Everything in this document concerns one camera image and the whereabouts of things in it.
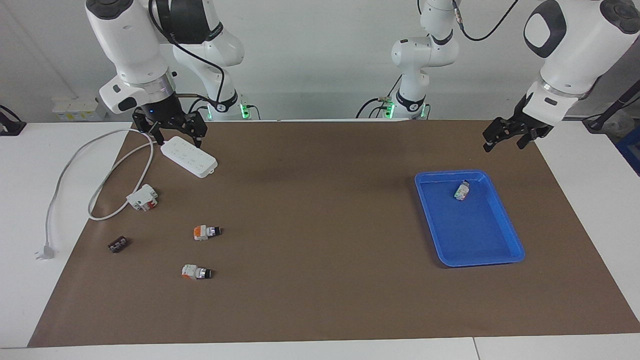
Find white and red switch block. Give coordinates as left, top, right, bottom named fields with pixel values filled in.
left=126, top=184, right=159, bottom=212

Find blue plastic tray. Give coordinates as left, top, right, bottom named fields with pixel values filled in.
left=414, top=170, right=526, bottom=268

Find white wall socket boxes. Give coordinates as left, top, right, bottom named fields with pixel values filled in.
left=51, top=97, right=107, bottom=122

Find black clamp mount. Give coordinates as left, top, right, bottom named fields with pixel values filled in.
left=0, top=105, right=27, bottom=137

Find small white push-button switch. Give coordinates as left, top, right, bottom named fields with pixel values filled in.
left=181, top=264, right=213, bottom=281

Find white switch with orange block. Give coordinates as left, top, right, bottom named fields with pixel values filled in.
left=193, top=224, right=223, bottom=242

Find blue crate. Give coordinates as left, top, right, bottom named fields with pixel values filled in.
left=616, top=127, right=640, bottom=176

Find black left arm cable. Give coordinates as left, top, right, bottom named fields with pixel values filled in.
left=451, top=0, right=521, bottom=42

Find black left base cable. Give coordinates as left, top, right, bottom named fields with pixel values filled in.
left=356, top=74, right=403, bottom=119

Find white power strip cable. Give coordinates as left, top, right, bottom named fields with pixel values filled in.
left=45, top=128, right=166, bottom=248

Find white power strip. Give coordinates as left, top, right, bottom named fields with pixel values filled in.
left=160, top=136, right=219, bottom=179

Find brown paper table mat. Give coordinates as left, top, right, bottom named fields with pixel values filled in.
left=27, top=120, right=640, bottom=348

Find black base cable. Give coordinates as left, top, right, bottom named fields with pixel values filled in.
left=356, top=74, right=403, bottom=119
left=186, top=95, right=213, bottom=122

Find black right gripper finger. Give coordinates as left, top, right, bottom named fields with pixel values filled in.
left=170, top=112, right=208, bottom=148
left=132, top=114, right=166, bottom=146

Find black right base cable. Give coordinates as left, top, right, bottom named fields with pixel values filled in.
left=186, top=95, right=213, bottom=122

